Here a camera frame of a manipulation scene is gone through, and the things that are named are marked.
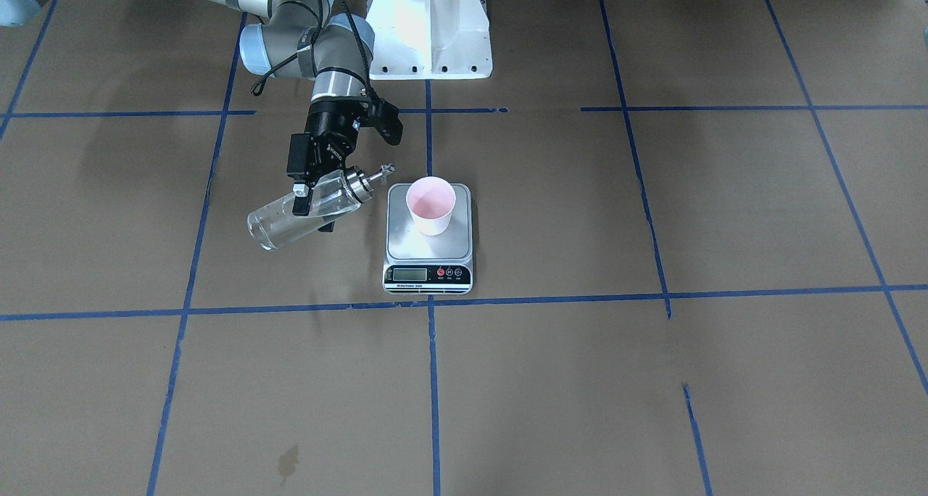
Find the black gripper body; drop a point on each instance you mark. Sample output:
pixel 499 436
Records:
pixel 330 127

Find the clear glass sauce bottle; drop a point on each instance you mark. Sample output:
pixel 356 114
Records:
pixel 337 194

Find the pink cup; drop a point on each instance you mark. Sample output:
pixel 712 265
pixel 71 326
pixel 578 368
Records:
pixel 431 202

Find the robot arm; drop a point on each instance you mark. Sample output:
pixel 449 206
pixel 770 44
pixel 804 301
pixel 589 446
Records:
pixel 320 41

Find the white kitchen scale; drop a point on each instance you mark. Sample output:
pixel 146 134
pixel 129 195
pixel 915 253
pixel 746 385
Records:
pixel 415 263

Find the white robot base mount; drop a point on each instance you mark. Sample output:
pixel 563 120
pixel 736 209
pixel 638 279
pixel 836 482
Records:
pixel 430 39

